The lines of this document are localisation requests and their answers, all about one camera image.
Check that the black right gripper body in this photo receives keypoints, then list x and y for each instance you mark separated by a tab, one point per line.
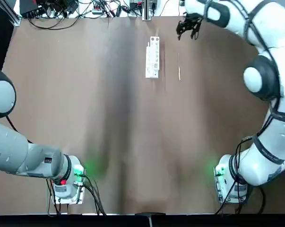
191	18

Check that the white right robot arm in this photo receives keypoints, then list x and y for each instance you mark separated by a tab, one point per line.
262	78

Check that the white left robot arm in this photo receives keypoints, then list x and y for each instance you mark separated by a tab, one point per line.
38	160

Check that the white test tube rack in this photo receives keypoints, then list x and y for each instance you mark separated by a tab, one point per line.
149	56

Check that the grey terminal device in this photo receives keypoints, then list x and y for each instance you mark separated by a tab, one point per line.
154	4

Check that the usb hub red plugs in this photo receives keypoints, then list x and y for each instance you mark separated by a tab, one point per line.
97	9

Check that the black computer box red logo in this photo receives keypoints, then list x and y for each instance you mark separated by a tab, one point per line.
30	8

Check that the aluminium frame post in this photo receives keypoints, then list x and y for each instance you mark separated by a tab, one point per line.
14	19
147	10

